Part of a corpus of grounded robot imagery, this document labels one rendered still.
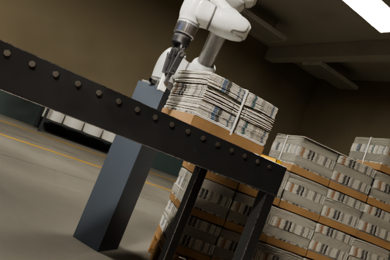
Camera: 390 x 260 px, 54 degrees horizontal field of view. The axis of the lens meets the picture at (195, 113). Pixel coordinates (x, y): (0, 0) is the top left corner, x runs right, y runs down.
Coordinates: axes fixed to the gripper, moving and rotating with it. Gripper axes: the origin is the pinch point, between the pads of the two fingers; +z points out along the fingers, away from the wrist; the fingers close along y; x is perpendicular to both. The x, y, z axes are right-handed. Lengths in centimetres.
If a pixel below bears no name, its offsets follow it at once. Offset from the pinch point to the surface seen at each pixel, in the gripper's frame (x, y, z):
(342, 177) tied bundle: -150, 24, 0
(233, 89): -22.2, -14.7, -7.9
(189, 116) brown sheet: -10.1, -11.6, 9.0
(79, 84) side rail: 36.3, -28.8, 15.4
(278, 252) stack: -128, 31, 59
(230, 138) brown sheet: -29.9, -14.4, 10.6
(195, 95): -10.6, -8.7, 0.3
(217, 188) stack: -79, 48, 36
